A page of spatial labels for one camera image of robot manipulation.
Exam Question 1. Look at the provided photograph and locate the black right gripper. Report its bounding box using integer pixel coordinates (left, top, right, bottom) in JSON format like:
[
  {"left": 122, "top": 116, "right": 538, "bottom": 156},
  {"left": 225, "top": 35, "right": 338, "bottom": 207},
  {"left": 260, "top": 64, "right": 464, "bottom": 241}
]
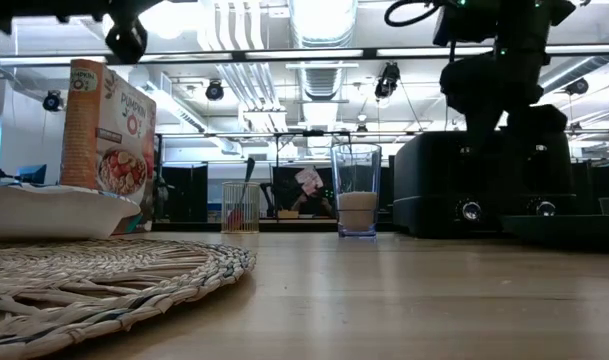
[{"left": 438, "top": 52, "right": 569, "bottom": 134}]

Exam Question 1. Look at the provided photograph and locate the dark green plate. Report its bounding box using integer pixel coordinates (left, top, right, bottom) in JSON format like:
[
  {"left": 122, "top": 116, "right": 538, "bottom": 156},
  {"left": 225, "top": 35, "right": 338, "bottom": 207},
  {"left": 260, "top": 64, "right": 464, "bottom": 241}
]
[{"left": 500, "top": 213, "right": 609, "bottom": 247}]

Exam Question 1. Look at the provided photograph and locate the clear glass with milk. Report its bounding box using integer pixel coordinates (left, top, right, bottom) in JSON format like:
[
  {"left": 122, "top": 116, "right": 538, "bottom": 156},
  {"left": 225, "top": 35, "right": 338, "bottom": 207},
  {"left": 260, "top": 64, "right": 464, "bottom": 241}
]
[{"left": 330, "top": 142, "right": 383, "bottom": 239}]

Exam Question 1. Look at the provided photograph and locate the red snack bag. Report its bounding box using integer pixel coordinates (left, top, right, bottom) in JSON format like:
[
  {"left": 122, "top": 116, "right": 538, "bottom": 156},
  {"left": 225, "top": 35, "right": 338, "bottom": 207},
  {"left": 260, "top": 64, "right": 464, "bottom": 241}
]
[{"left": 59, "top": 58, "right": 158, "bottom": 235}]

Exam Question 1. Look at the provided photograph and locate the round woven straw placemat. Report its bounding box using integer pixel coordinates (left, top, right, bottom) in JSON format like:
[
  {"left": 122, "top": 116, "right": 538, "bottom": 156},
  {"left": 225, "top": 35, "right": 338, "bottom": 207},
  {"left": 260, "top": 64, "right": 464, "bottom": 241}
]
[{"left": 0, "top": 238, "right": 258, "bottom": 360}]

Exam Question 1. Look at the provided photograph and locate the blue floral paper bowl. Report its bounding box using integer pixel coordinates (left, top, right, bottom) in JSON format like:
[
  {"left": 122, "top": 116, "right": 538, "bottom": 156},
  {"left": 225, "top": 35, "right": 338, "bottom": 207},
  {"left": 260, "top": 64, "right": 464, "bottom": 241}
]
[{"left": 0, "top": 181, "right": 142, "bottom": 242}]

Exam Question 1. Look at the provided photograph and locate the black ceiling spotlight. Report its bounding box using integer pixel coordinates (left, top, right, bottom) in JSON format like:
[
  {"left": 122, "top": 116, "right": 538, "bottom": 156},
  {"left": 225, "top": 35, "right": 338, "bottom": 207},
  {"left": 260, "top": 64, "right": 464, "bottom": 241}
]
[
  {"left": 42, "top": 89, "right": 65, "bottom": 113},
  {"left": 204, "top": 79, "right": 226, "bottom": 103},
  {"left": 564, "top": 77, "right": 590, "bottom": 97},
  {"left": 374, "top": 61, "right": 402, "bottom": 100}
]

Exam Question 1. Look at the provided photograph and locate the black four-slot toaster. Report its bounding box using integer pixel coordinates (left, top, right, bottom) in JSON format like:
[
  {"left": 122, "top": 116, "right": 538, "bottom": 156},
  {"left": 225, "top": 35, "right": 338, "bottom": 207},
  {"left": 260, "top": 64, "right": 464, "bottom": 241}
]
[{"left": 392, "top": 130, "right": 576, "bottom": 239}]

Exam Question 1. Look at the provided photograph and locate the computer monitor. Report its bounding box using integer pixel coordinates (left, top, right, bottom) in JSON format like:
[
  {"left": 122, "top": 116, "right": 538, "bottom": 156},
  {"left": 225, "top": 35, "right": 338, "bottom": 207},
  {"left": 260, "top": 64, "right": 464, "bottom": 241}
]
[{"left": 15, "top": 163, "right": 48, "bottom": 185}]

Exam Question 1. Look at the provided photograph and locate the silver ceiling air duct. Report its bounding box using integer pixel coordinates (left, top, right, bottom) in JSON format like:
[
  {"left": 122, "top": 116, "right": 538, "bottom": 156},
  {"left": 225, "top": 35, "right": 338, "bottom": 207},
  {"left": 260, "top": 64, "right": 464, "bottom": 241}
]
[{"left": 287, "top": 0, "right": 359, "bottom": 101}]

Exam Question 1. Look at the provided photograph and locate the dark utensil handle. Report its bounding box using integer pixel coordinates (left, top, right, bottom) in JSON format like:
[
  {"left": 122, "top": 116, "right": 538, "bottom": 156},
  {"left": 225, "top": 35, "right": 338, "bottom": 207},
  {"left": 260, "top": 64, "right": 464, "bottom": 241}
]
[{"left": 236, "top": 157, "right": 257, "bottom": 216}]

